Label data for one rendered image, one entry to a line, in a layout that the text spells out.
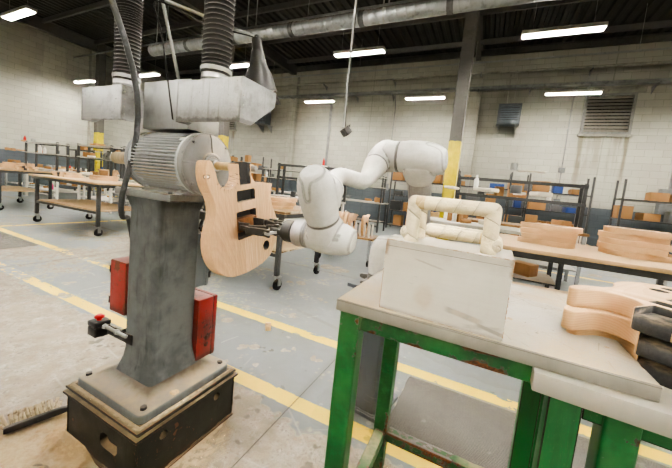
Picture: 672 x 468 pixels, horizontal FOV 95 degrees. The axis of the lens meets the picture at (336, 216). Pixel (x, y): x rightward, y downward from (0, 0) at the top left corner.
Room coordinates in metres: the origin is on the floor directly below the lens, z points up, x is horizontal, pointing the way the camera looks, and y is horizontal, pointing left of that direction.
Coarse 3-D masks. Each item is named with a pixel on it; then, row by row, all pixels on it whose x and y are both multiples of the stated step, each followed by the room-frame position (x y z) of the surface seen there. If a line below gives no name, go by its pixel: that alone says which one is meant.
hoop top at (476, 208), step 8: (416, 200) 0.72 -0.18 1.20; (424, 200) 0.71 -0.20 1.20; (432, 200) 0.70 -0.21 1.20; (440, 200) 0.70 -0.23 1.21; (448, 200) 0.69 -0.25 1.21; (456, 200) 0.68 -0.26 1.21; (464, 200) 0.68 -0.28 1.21; (424, 208) 0.71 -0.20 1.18; (432, 208) 0.70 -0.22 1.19; (440, 208) 0.69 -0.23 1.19; (448, 208) 0.68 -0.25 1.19; (456, 208) 0.68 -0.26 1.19; (464, 208) 0.67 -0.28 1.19; (472, 208) 0.66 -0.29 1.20; (480, 208) 0.65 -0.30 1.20; (488, 208) 0.65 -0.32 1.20; (496, 208) 0.64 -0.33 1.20
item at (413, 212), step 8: (408, 208) 0.73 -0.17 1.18; (416, 208) 0.72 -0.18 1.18; (408, 216) 0.73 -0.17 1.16; (416, 216) 0.72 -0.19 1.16; (408, 224) 0.72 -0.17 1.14; (416, 224) 0.72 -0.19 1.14; (408, 232) 0.72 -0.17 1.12; (416, 232) 0.72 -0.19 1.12; (408, 240) 0.72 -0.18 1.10; (416, 240) 0.72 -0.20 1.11
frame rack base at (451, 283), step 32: (416, 256) 0.70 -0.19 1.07; (448, 256) 0.67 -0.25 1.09; (480, 256) 0.64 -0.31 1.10; (512, 256) 0.65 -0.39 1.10; (384, 288) 0.73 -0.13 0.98; (416, 288) 0.70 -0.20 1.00; (448, 288) 0.66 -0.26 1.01; (480, 288) 0.64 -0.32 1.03; (448, 320) 0.66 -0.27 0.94; (480, 320) 0.63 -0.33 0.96
